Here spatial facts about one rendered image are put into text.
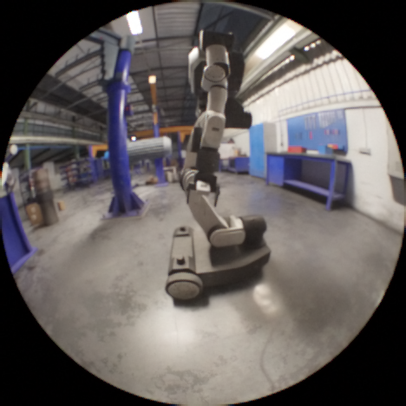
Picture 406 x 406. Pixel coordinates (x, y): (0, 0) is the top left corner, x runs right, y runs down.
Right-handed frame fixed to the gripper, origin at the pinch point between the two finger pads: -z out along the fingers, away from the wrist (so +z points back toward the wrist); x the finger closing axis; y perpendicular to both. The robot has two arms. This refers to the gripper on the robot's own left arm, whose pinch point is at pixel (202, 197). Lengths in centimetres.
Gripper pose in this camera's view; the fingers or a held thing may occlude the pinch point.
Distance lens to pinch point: 54.5
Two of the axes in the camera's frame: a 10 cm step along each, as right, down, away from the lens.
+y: 1.0, 3.1, -9.5
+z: 1.4, -9.4, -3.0
